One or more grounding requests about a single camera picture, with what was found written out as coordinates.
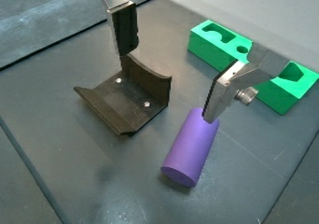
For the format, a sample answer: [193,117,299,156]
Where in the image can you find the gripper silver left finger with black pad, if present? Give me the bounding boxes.
[101,0,138,56]

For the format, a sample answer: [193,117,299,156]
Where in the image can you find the green shape sorter base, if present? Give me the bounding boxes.
[188,21,319,121]

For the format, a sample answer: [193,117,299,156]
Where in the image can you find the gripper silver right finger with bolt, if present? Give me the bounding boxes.
[201,43,289,123]

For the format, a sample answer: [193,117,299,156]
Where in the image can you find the black curved cradle stand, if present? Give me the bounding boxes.
[73,54,172,135]

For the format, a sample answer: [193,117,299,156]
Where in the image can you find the purple cylinder block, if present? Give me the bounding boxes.
[160,107,219,188]

